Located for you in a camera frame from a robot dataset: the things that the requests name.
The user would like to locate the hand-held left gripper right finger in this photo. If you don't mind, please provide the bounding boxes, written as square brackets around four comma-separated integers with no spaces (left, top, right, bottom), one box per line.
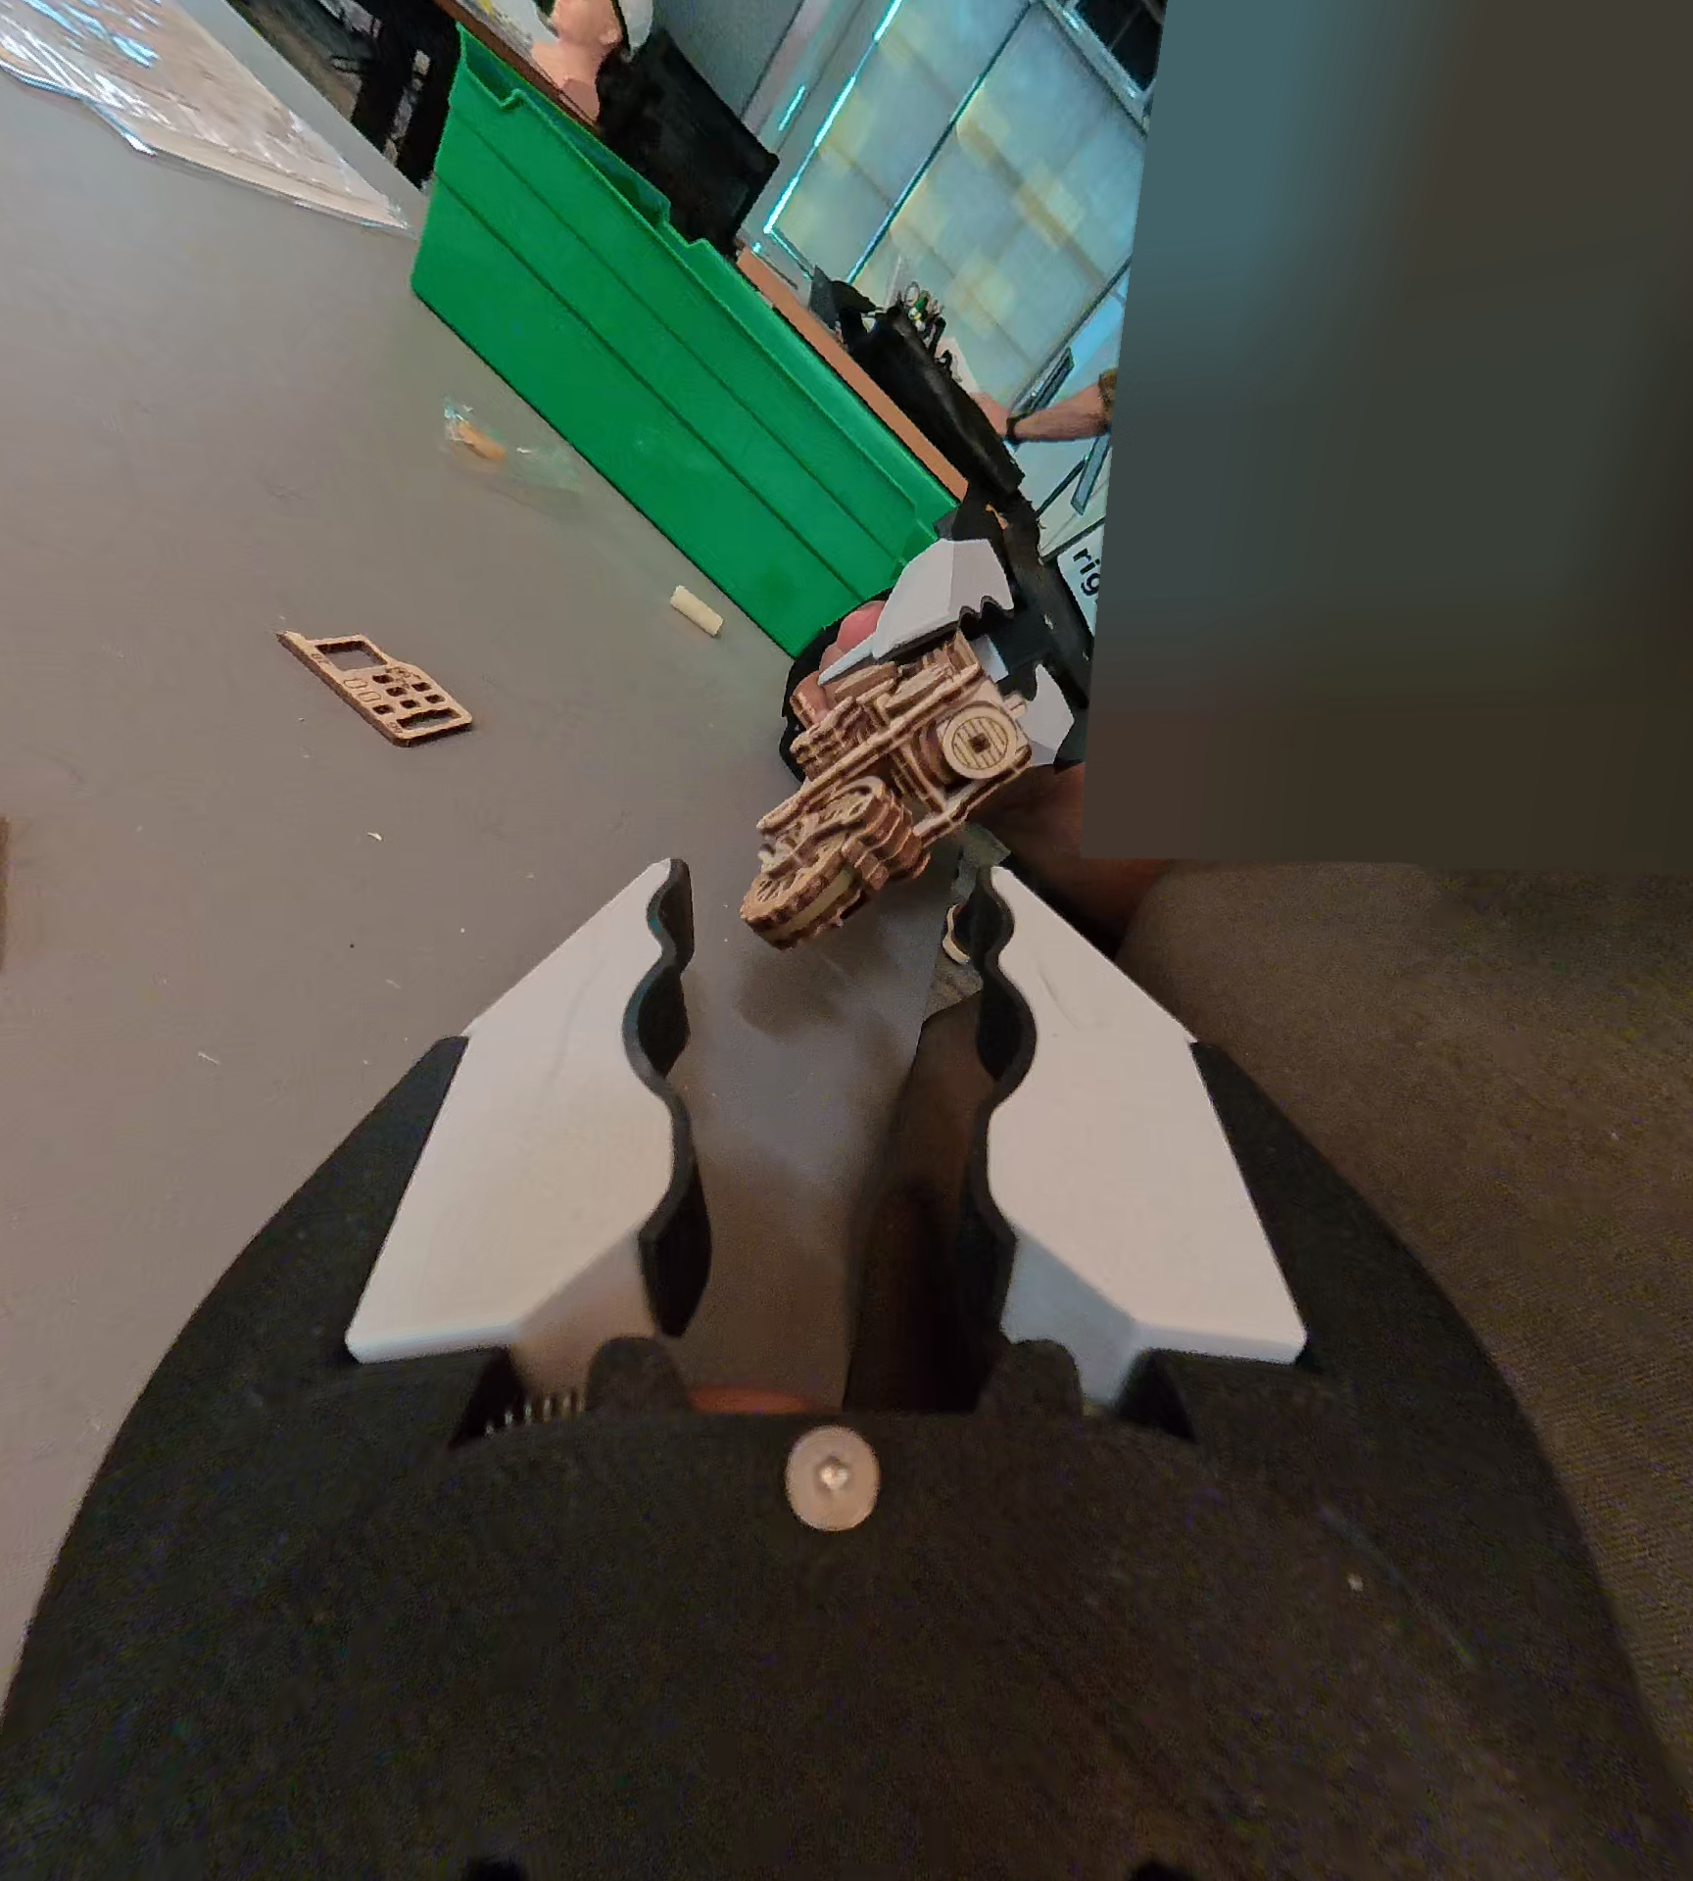
[958,865,1309,1406]

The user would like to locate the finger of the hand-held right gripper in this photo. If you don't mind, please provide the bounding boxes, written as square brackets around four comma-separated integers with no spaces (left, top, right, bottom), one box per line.
[989,667,1087,769]
[868,534,1019,665]

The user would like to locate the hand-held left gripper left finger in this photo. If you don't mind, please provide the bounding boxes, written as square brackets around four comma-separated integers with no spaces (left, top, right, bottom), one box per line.
[347,857,711,1383]

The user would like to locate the wooden model motorcycle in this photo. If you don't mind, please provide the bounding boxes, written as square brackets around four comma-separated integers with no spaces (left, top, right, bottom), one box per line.
[741,630,1036,952]

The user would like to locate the another person's forearm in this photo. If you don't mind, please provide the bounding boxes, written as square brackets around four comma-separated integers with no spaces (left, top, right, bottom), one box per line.
[999,370,1125,446]

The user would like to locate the grey desk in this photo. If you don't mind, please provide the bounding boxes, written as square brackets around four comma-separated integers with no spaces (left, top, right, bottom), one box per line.
[0,0,970,1816]

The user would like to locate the person's right hand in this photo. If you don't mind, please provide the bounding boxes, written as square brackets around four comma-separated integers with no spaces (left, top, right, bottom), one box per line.
[784,599,895,773]

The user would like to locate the black bag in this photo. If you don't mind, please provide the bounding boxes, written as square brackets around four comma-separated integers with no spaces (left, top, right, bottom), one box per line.
[809,268,1033,493]

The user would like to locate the green plastic bin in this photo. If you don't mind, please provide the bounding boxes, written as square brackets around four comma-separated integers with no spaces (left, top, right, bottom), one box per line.
[409,25,970,658]

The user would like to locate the person's grey trousers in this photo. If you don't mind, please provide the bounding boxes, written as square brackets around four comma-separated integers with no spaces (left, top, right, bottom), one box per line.
[1117,857,1693,1881]

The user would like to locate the small clear plastic bag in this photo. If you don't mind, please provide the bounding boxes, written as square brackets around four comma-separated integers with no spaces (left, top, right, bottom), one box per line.
[439,393,588,497]

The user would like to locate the small wooden cutout panel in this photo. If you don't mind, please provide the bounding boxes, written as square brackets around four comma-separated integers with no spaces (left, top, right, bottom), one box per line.
[276,628,476,750]

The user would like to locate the mannequin head with helmet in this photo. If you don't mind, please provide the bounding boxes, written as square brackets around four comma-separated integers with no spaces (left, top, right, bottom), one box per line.
[535,0,660,123]

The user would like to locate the clear plastic sheet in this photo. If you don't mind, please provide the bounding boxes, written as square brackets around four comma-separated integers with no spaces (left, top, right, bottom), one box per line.
[0,0,411,234]

